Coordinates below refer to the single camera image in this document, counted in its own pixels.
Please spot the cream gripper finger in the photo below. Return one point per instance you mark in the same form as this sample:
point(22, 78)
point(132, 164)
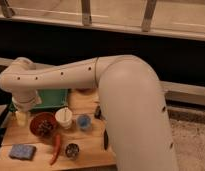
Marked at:
point(27, 115)
point(19, 117)

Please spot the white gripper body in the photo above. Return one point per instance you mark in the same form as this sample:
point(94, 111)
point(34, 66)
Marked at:
point(26, 100)

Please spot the blue sponge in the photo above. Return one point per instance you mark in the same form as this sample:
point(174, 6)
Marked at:
point(22, 151)

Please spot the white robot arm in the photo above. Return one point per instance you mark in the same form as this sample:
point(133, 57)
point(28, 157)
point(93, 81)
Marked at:
point(131, 99)

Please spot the white plastic cup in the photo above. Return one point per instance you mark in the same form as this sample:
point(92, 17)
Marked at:
point(64, 117)

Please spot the brown bowl with sponge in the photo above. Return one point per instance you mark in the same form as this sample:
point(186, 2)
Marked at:
point(83, 89)

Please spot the small metal cup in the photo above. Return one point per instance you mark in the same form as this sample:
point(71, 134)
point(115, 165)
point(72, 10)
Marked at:
point(72, 151)

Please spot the blue plastic cup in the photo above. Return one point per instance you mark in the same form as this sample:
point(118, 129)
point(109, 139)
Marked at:
point(84, 122)

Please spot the red bowl with food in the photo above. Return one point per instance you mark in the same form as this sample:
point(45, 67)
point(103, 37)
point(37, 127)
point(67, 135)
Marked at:
point(43, 124)

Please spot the green plastic tray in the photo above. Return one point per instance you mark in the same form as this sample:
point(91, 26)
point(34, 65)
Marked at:
point(51, 99)

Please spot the red chili pepper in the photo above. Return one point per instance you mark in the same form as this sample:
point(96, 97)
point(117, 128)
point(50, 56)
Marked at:
point(57, 145)

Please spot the wooden table board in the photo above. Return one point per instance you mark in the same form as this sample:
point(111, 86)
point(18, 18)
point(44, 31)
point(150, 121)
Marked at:
point(91, 154)

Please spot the small black object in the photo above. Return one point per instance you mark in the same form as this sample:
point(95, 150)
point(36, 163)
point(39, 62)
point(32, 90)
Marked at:
point(97, 114)

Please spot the black handled knife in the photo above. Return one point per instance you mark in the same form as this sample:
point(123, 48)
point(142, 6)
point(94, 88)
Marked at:
point(105, 140)

